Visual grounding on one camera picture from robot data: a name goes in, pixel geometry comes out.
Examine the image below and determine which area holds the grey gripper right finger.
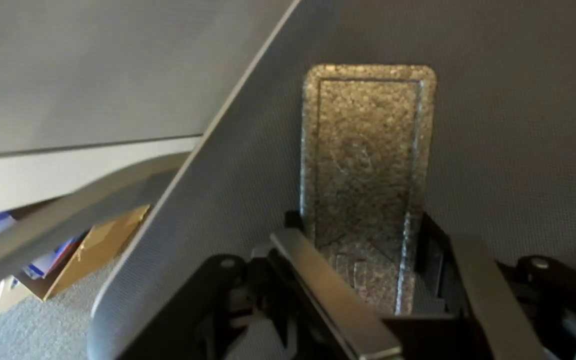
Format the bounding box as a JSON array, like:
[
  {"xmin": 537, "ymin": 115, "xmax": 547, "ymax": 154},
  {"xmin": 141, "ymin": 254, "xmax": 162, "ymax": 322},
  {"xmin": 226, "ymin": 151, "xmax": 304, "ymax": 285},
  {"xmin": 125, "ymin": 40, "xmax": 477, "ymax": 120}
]
[{"xmin": 420, "ymin": 213, "xmax": 549, "ymax": 360}]

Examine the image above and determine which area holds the blue package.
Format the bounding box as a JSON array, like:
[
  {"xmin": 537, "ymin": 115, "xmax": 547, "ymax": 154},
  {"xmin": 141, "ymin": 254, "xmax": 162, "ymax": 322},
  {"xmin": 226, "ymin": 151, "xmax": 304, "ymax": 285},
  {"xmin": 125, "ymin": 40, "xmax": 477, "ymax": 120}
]
[{"xmin": 0, "ymin": 211, "xmax": 85, "ymax": 280}]

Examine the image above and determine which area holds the large white board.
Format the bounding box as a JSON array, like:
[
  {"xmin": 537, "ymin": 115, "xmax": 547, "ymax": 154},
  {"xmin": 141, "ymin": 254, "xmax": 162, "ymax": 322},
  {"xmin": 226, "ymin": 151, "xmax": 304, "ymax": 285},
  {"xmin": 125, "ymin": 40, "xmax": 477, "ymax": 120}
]
[{"xmin": 87, "ymin": 0, "xmax": 576, "ymax": 360}]

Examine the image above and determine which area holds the grey felt whiteboard duster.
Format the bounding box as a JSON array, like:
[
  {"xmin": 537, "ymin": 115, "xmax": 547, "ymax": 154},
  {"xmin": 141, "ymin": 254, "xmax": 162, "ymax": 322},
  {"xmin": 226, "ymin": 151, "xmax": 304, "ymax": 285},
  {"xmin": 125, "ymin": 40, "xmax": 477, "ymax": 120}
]
[{"xmin": 298, "ymin": 62, "xmax": 439, "ymax": 318}]

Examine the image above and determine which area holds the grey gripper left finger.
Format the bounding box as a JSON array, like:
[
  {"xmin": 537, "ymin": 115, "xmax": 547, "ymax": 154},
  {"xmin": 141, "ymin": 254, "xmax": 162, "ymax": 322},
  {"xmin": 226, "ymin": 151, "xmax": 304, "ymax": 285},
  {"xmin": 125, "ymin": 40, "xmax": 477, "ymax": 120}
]
[{"xmin": 269, "ymin": 228, "xmax": 404, "ymax": 360}]

